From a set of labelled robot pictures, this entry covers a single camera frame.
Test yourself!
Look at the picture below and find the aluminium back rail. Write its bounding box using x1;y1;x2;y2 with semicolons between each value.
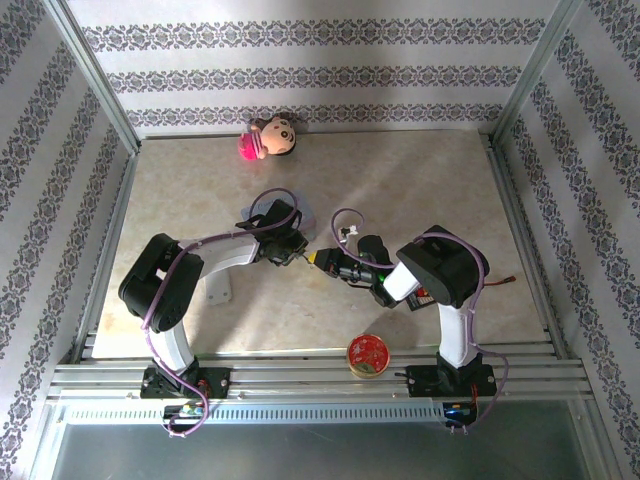
138;129;496;141

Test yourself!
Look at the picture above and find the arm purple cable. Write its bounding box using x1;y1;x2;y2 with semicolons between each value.
141;187;305;440
331;208;511;435

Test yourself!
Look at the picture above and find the aluminium frame post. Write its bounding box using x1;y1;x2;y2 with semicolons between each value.
42;0;142;156
492;0;599;146

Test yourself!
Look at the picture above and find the white mounting plate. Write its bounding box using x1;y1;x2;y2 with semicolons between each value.
206;269;235;306

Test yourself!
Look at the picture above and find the slotted grey cable duct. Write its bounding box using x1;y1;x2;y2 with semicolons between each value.
59;402;481;425

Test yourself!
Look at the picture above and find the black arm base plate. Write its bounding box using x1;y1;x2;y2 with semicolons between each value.
405;363;497;400
140;366;233;400

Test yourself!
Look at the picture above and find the aluminium front rail bed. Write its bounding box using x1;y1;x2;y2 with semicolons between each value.
47;349;594;401

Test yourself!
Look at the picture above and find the plush doll with pink hat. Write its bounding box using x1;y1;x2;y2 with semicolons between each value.
237;113;299;162

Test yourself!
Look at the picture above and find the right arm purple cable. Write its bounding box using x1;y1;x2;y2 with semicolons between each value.
331;208;511;435

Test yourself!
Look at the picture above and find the grey metal sheet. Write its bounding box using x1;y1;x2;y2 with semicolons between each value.
29;422;616;480

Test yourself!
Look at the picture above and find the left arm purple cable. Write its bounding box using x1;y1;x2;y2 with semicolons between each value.
141;187;305;440

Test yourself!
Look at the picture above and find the black printed card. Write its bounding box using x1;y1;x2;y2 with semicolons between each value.
404;287;437;312

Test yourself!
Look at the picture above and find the small connector board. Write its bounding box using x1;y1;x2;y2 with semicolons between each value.
442;402;480;429
163;402;207;420

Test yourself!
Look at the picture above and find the round red tin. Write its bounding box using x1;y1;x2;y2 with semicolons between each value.
346;333;391;380

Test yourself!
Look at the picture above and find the aluminium side rail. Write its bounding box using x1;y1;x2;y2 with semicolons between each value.
72;144;141;364
482;132;569;359

